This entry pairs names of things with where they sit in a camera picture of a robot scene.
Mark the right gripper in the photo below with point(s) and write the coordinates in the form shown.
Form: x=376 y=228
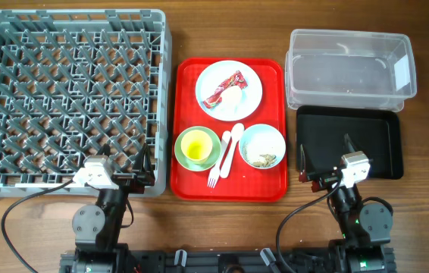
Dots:
x=324 y=179

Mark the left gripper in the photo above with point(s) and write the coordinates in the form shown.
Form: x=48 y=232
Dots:
x=144 y=175

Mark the rice and peanut shell scraps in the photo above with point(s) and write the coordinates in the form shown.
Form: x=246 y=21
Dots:
x=259 y=156

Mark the light blue bowl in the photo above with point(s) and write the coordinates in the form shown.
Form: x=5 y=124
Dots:
x=264 y=135

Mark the yellow plastic cup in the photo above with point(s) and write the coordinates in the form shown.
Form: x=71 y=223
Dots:
x=196 y=145

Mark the green saucer plate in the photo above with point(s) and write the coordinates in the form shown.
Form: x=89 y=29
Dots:
x=212 y=159

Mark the white plastic fork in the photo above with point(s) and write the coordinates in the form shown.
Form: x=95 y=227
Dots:
x=215 y=171

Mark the white plastic spoon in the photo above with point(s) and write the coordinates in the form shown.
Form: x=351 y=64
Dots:
x=236 y=134

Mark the white paper napkin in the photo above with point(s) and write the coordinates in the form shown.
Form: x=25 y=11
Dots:
x=230 y=98

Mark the red snack wrapper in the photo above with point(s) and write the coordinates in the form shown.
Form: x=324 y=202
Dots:
x=236 y=79

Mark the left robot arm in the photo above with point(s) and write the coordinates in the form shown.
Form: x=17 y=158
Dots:
x=97 y=227

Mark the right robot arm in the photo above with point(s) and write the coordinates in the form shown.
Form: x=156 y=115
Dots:
x=364 y=223

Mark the black plastic waste tray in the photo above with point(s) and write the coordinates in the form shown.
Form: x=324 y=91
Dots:
x=374 y=132

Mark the clear plastic waste bin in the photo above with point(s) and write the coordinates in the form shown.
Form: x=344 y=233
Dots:
x=349 y=69

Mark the grey plastic dishwasher rack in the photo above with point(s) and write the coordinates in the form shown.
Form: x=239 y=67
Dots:
x=73 y=81

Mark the red plastic serving tray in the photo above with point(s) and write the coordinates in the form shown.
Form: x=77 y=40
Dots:
x=244 y=183

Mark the light blue round plate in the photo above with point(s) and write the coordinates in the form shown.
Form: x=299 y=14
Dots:
x=214 y=75

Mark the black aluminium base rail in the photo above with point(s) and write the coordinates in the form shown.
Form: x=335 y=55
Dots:
x=258 y=260

